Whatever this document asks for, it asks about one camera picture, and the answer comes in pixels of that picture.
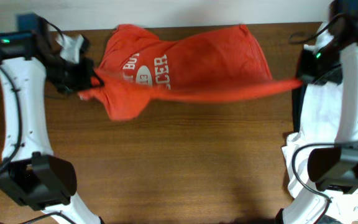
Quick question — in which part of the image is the red orange soccer t-shirt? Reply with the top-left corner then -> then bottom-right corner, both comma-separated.
79,24 -> 301,121

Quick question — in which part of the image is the white printed t-shirt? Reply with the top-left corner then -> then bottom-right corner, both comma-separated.
280,21 -> 358,224

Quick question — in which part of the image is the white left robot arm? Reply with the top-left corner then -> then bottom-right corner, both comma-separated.
0,29 -> 102,223

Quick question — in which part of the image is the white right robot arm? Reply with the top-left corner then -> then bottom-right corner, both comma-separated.
275,0 -> 358,223

